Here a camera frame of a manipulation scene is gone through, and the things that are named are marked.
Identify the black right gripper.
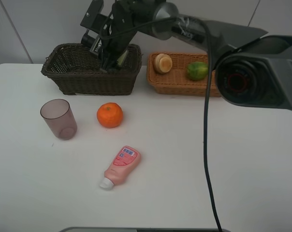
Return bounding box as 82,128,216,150
98,0,156,73

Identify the black pump bottle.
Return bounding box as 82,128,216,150
81,30,129,68

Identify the red orange peach fruit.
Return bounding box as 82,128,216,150
153,53,173,74

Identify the translucent purple plastic cup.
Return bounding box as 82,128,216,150
40,99,77,140

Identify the green lime fruit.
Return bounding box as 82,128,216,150
187,62,208,81

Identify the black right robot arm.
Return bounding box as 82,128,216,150
99,0,292,111

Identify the dark brown wicker basket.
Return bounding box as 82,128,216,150
41,43,142,96

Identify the orange mandarin fruit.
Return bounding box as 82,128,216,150
97,102,123,128

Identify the tan wicker basket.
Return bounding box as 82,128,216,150
146,52,208,97

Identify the pink squeeze bottle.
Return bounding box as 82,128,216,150
99,146,142,190

